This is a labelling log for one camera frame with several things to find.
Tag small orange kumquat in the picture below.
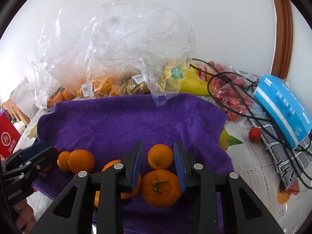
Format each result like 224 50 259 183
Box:
57 151 70 172
148 144 174 170

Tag large orange mandarin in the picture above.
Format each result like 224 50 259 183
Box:
68 149 95 174

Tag large orange with stem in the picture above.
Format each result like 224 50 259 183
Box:
102 159 142 200

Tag small red fruit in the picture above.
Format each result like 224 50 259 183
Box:
40 147 59 174
249 127 261 143

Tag bag of red fruits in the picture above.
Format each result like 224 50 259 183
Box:
208 61 256 122

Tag left hand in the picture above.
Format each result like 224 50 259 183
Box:
14 199 36 234

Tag red paper bag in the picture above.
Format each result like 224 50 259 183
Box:
0 113 21 159

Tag wooden chair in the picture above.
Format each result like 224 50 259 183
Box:
1 99 30 126

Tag white plastic bag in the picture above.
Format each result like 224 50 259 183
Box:
11 77 50 119

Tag patterned grey pouch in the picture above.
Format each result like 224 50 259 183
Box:
239 69 312 191

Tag purple towel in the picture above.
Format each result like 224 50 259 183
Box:
33 94 233 233

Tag clear plastic bag of oranges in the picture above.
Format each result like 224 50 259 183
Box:
27 0 128 110

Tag blue tissue pack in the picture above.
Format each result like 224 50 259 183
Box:
254 75 311 150

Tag yellow snack bag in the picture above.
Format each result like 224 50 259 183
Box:
160 61 214 96

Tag black cable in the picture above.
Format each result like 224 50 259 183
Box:
190 58 312 191

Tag brown wooden frame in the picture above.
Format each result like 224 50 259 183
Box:
271 0 293 79

